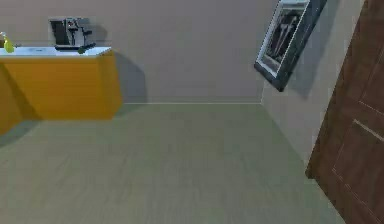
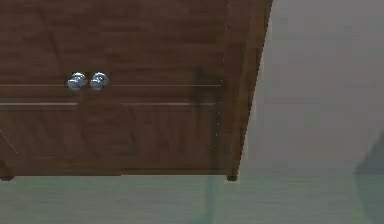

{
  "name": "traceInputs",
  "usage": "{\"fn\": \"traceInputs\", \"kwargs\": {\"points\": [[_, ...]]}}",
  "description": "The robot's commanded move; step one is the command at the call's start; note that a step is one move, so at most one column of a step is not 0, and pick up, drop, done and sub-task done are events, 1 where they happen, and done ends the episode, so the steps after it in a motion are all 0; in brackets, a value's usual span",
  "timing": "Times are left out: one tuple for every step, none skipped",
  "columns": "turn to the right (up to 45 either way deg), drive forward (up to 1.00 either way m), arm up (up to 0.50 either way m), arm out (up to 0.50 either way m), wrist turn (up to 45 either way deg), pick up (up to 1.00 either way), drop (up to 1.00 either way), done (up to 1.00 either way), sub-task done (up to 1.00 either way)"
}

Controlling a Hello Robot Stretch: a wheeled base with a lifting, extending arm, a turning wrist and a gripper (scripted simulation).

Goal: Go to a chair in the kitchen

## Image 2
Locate brown wooden cupboard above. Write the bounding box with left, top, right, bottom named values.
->
left=0, top=0, right=274, bottom=182

